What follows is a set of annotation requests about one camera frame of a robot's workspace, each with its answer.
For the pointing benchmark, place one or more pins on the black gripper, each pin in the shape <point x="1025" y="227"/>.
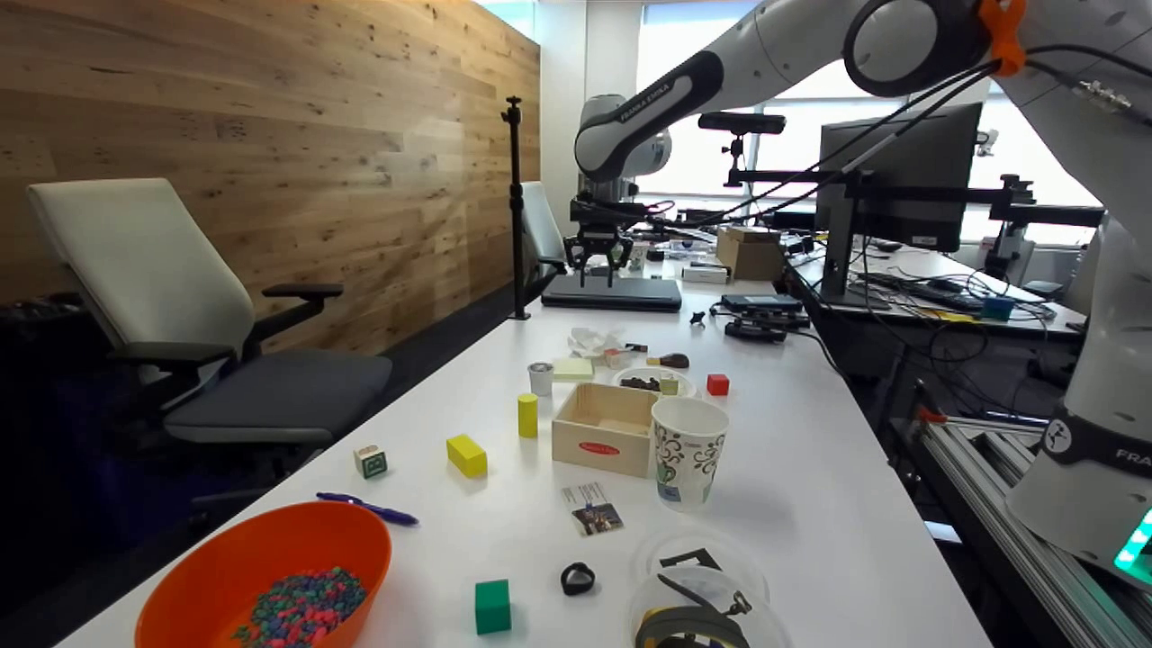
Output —
<point x="599" y="232"/>

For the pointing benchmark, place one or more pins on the white tissue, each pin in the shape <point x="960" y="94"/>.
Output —
<point x="602" y="348"/>

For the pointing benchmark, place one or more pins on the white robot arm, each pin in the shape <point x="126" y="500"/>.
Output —
<point x="1076" y="73"/>

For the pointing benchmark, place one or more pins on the closed grey laptop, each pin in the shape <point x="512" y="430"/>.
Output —
<point x="624" y="294"/>

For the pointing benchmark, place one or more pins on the far white office chair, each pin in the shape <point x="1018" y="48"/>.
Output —
<point x="546" y="227"/>

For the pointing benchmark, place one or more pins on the yellow sticky note pad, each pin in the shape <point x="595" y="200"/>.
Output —
<point x="572" y="367"/>

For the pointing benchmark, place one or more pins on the small white tape roll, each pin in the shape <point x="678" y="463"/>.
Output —
<point x="542" y="378"/>

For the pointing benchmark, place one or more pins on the cardboard box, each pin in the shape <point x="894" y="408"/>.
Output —
<point x="749" y="252"/>

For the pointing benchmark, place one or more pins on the yellow block upright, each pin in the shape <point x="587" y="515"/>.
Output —
<point x="526" y="414"/>

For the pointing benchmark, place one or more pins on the wooden box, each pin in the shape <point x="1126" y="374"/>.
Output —
<point x="606" y="425"/>

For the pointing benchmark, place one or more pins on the red small cube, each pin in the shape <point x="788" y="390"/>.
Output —
<point x="719" y="382"/>

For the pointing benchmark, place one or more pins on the black tripod pole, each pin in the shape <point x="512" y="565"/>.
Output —
<point x="512" y="121"/>

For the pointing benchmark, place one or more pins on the patterned paper cup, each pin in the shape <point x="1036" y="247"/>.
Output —
<point x="685" y="446"/>

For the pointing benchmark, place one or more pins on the yellow block lying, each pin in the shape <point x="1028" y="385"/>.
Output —
<point x="466" y="456"/>

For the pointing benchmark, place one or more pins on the small photo card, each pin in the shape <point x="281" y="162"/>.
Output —
<point x="590" y="508"/>

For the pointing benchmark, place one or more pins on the small patterned cube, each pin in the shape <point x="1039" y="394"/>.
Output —
<point x="373" y="463"/>

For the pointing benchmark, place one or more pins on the black binder clip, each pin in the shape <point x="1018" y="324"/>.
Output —
<point x="576" y="576"/>

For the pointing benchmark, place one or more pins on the black computer monitor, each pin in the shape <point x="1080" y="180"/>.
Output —
<point x="896" y="180"/>

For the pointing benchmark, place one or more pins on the blue pen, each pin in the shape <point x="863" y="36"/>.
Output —
<point x="377" y="508"/>

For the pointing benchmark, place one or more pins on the clear plastic lid with items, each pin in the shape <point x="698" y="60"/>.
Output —
<point x="698" y="593"/>

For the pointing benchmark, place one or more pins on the green cube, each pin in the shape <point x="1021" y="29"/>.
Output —
<point x="491" y="605"/>

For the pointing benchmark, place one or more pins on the orange bowl of beads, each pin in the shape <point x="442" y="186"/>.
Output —
<point x="288" y="576"/>

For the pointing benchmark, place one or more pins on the white and grey office chair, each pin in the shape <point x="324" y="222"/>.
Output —
<point x="173" y="311"/>

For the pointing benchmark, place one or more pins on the black camera on stand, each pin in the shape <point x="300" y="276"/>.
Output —
<point x="739" y="128"/>

